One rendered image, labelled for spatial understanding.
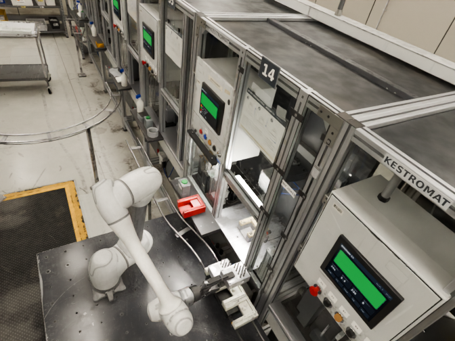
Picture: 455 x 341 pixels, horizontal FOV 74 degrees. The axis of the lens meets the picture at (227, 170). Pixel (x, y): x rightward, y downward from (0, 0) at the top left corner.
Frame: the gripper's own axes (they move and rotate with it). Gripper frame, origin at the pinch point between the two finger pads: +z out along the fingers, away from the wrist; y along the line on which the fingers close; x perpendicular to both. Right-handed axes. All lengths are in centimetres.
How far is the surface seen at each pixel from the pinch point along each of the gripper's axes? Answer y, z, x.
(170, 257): -36, -13, 45
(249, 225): -11.3, 36.2, 31.9
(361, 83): 97, 54, 12
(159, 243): -36, -16, 58
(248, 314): -15.9, 6.8, -15.8
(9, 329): -102, -120, 74
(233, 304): -15.9, 2.1, -7.2
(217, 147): 40, 18, 57
